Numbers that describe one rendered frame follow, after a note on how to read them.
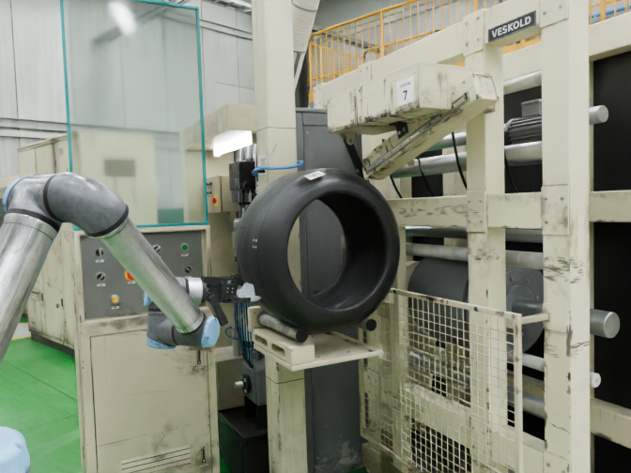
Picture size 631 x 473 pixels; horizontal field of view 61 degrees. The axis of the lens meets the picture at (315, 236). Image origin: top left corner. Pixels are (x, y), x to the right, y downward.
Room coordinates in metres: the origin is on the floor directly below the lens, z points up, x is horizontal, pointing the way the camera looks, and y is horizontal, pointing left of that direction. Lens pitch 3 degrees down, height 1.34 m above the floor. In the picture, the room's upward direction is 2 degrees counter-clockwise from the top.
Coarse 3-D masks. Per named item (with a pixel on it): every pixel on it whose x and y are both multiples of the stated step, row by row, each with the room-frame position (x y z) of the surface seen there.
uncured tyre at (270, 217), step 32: (288, 192) 1.76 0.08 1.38; (320, 192) 1.79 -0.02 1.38; (352, 192) 1.84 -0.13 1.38; (256, 224) 1.76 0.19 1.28; (288, 224) 1.73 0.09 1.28; (352, 224) 2.16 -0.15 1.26; (384, 224) 1.90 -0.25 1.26; (256, 256) 1.73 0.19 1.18; (352, 256) 2.16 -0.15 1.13; (384, 256) 1.93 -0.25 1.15; (256, 288) 1.80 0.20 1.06; (288, 288) 1.73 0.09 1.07; (352, 288) 2.13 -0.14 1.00; (384, 288) 1.90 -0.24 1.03; (288, 320) 1.79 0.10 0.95; (320, 320) 1.79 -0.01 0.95; (352, 320) 1.84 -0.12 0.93
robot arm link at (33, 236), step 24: (24, 192) 1.21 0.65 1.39; (24, 216) 1.18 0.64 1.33; (48, 216) 1.21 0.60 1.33; (0, 240) 1.16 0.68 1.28; (24, 240) 1.17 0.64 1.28; (48, 240) 1.21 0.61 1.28; (0, 264) 1.13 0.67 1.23; (24, 264) 1.15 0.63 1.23; (0, 288) 1.11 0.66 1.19; (24, 288) 1.15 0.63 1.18; (0, 312) 1.09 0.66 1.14; (0, 336) 1.08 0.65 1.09; (0, 360) 1.09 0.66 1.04
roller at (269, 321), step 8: (264, 320) 2.03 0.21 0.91; (272, 320) 1.97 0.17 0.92; (280, 320) 1.94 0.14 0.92; (272, 328) 1.97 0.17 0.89; (280, 328) 1.89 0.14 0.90; (288, 328) 1.84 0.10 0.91; (296, 328) 1.80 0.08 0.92; (288, 336) 1.84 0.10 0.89; (296, 336) 1.77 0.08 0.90; (304, 336) 1.78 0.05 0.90
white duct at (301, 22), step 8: (296, 0) 2.50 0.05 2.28; (304, 0) 2.48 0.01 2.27; (312, 0) 2.48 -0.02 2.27; (296, 8) 2.51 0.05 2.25; (304, 8) 2.50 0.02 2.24; (312, 8) 2.51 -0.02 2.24; (296, 16) 2.53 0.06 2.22; (304, 16) 2.52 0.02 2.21; (312, 16) 2.54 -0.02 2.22; (296, 24) 2.55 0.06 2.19; (304, 24) 2.55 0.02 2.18; (312, 24) 2.58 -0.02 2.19; (296, 32) 2.56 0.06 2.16; (304, 32) 2.57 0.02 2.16; (296, 40) 2.59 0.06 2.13; (304, 40) 2.60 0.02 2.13; (296, 48) 2.61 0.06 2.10; (304, 48) 2.63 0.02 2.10; (296, 56) 2.64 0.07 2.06; (296, 72) 2.70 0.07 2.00; (296, 80) 2.73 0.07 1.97
